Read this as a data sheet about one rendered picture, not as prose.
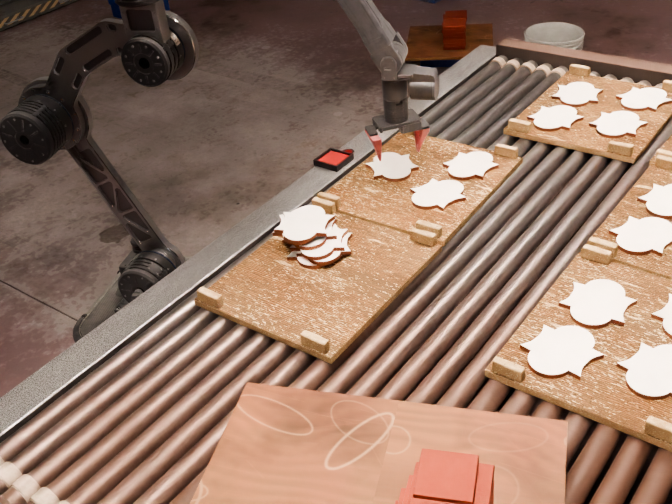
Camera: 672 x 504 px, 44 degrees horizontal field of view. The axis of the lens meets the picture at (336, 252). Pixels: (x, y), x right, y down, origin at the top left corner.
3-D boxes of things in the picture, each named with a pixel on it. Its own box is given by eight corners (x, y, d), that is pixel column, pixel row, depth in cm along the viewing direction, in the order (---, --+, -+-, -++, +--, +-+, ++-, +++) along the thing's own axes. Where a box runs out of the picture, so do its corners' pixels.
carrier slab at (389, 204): (313, 208, 197) (312, 202, 196) (401, 134, 223) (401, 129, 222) (443, 247, 179) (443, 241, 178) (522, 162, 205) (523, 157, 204)
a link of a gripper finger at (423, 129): (431, 155, 197) (430, 120, 191) (403, 162, 196) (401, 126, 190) (421, 143, 202) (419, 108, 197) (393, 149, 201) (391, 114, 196)
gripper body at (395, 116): (422, 126, 192) (421, 97, 188) (380, 135, 190) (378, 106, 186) (412, 115, 197) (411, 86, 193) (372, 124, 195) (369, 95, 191)
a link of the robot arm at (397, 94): (384, 66, 189) (378, 77, 185) (414, 67, 187) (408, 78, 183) (386, 94, 193) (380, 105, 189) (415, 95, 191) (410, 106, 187)
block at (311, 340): (300, 345, 155) (298, 334, 153) (306, 339, 156) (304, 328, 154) (325, 356, 152) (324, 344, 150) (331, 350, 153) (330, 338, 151)
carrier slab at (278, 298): (194, 305, 170) (193, 299, 169) (313, 209, 196) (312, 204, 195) (331, 364, 152) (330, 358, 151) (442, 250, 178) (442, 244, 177)
